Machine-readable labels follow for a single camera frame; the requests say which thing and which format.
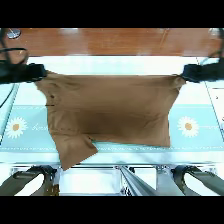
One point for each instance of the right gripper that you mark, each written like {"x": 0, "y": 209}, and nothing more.
{"x": 192, "y": 72}

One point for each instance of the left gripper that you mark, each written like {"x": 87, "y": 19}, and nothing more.
{"x": 36, "y": 72}

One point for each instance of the brown T-shirt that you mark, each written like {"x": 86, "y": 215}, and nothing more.
{"x": 111, "y": 110}

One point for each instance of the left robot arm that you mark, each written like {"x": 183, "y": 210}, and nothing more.
{"x": 11, "y": 74}

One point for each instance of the silver frame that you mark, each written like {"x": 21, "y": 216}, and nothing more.
{"x": 133, "y": 181}

